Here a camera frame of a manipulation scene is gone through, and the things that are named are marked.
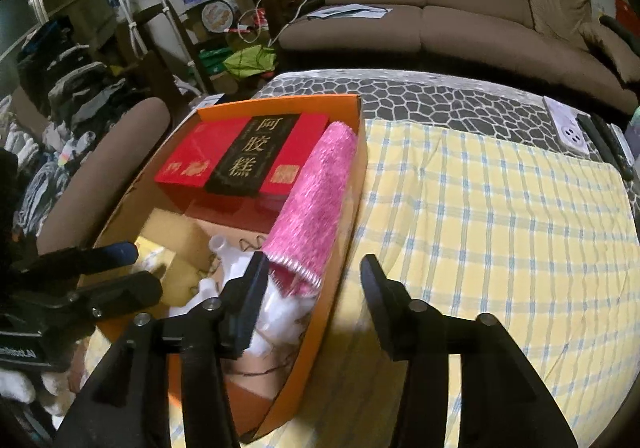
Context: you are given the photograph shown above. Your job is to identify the tan sponge with yellow label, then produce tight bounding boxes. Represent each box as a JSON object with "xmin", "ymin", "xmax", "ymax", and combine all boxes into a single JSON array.
[{"xmin": 135, "ymin": 208, "xmax": 216, "ymax": 309}]

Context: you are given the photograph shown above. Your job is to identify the red gift box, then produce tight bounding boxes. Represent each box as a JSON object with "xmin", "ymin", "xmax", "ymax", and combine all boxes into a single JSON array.
[{"xmin": 154, "ymin": 113, "xmax": 331, "ymax": 234}]

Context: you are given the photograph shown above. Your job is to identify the person's left hand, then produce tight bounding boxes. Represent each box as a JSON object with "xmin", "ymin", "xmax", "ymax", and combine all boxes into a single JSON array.
[{"xmin": 0, "ymin": 369, "xmax": 82, "ymax": 416}]

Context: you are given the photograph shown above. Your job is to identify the pink scrubbing cloth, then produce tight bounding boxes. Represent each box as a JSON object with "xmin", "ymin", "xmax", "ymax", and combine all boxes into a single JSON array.
[{"xmin": 262, "ymin": 121, "xmax": 360, "ymax": 299}]

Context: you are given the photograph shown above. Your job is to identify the white papers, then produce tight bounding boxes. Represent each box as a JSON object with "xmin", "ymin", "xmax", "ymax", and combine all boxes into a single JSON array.
[{"xmin": 307, "ymin": 3, "xmax": 388, "ymax": 20}]

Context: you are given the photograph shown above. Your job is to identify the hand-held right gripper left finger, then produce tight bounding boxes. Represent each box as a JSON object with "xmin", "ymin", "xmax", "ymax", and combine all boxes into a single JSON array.
[{"xmin": 52, "ymin": 252, "xmax": 271, "ymax": 448}]

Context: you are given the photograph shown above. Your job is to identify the green bag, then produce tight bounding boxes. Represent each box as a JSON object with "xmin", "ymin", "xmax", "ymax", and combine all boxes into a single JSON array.
[{"xmin": 222, "ymin": 46, "xmax": 278, "ymax": 79}]

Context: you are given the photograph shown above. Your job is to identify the black zigzag wire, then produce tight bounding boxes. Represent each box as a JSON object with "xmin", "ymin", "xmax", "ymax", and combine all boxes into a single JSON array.
[{"xmin": 207, "ymin": 235, "xmax": 311, "ymax": 376}]

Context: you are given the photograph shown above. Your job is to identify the black remote control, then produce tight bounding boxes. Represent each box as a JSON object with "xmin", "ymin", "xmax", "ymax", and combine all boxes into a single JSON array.
[{"xmin": 575, "ymin": 113, "xmax": 636, "ymax": 181}]

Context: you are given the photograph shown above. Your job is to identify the white cable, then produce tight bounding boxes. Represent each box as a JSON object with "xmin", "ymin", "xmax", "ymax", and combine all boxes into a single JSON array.
[{"xmin": 237, "ymin": 0, "xmax": 311, "ymax": 46}]

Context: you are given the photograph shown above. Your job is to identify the brown sofa cushion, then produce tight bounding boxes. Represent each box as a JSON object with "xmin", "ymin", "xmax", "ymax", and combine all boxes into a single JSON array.
[{"xmin": 517, "ymin": 0, "xmax": 593, "ymax": 46}]

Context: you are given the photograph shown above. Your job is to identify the brown sofa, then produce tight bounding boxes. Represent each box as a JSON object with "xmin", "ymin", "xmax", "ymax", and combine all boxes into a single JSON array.
[{"xmin": 277, "ymin": 0, "xmax": 640, "ymax": 114}]

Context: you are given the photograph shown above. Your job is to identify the round printed tin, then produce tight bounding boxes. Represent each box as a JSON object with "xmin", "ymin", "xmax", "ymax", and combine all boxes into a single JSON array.
[{"xmin": 201, "ymin": 0, "xmax": 238, "ymax": 33}]

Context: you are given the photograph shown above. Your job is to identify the pile of clothes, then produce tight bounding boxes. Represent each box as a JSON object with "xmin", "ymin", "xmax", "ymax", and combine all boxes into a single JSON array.
[{"xmin": 0, "ymin": 18, "xmax": 146, "ymax": 229}]

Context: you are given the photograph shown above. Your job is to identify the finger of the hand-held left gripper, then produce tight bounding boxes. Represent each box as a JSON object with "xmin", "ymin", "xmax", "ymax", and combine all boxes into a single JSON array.
[
  {"xmin": 10, "ymin": 241, "xmax": 140, "ymax": 279},
  {"xmin": 65, "ymin": 271, "xmax": 163, "ymax": 322}
]

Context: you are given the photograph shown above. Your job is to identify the brown padded chair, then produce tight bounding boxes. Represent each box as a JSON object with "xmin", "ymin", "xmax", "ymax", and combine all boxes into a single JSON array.
[{"xmin": 37, "ymin": 97, "xmax": 173, "ymax": 256}]

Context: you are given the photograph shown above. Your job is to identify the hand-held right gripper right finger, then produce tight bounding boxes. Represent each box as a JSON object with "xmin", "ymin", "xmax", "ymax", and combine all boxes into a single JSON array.
[{"xmin": 360, "ymin": 253, "xmax": 573, "ymax": 448}]

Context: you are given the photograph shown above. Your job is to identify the yellow plaid tablecloth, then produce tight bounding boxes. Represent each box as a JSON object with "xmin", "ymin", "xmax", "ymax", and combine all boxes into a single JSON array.
[{"xmin": 87, "ymin": 118, "xmax": 640, "ymax": 448}]

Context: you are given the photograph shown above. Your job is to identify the orange cardboard box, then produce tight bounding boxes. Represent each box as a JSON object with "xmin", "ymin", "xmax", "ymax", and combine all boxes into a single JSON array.
[{"xmin": 80, "ymin": 93, "xmax": 371, "ymax": 446}]

